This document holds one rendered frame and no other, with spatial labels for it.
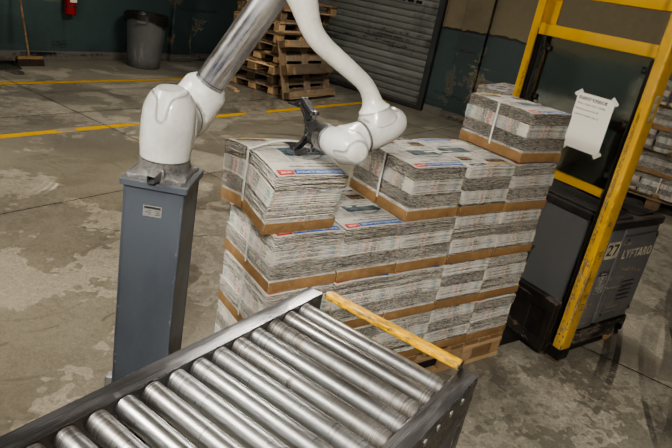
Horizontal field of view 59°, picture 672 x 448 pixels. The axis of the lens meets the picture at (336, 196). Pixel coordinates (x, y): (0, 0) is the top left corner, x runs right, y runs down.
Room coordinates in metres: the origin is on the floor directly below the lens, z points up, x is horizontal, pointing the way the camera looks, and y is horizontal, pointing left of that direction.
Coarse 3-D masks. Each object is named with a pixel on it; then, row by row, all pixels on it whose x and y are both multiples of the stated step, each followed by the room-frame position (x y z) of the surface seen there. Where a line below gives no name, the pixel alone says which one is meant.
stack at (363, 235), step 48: (240, 240) 2.00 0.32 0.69; (288, 240) 1.84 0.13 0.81; (336, 240) 1.96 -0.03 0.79; (384, 240) 2.12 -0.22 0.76; (432, 240) 2.28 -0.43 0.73; (480, 240) 2.46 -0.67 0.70; (240, 288) 1.96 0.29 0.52; (336, 288) 1.99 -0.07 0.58; (384, 288) 2.14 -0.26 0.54; (432, 288) 2.30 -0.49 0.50; (384, 336) 2.18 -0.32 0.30; (432, 336) 2.37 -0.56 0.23
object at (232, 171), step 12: (228, 144) 2.07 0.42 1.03; (240, 144) 1.99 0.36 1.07; (252, 144) 1.99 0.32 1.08; (276, 144) 2.05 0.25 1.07; (228, 156) 2.05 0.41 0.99; (240, 156) 1.98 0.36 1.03; (228, 168) 2.04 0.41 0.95; (240, 168) 1.97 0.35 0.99; (228, 180) 2.02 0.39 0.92; (240, 180) 1.95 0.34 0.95
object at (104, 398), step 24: (312, 288) 1.56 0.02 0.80; (264, 312) 1.38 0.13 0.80; (216, 336) 1.23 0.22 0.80; (240, 336) 1.25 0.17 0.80; (168, 360) 1.10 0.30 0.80; (192, 360) 1.12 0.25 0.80; (120, 384) 1.00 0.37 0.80; (144, 384) 1.01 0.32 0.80; (72, 408) 0.91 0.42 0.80; (96, 408) 0.92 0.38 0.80; (24, 432) 0.83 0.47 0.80; (48, 432) 0.84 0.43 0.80
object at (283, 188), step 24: (264, 168) 1.84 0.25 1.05; (288, 168) 1.84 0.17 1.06; (312, 168) 1.90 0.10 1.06; (336, 168) 1.96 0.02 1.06; (264, 192) 1.82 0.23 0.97; (288, 192) 1.81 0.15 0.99; (312, 192) 1.87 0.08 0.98; (336, 192) 1.94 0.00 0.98; (264, 216) 1.79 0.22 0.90; (288, 216) 1.85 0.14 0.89; (312, 216) 1.90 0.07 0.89
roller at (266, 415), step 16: (192, 368) 1.11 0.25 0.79; (208, 368) 1.11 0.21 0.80; (208, 384) 1.08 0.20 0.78; (224, 384) 1.07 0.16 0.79; (240, 384) 1.07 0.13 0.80; (240, 400) 1.03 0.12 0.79; (256, 400) 1.03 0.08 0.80; (256, 416) 1.00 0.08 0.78; (272, 416) 1.00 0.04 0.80; (288, 416) 1.01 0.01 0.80; (272, 432) 0.98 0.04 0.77; (288, 432) 0.96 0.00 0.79; (304, 432) 0.96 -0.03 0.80
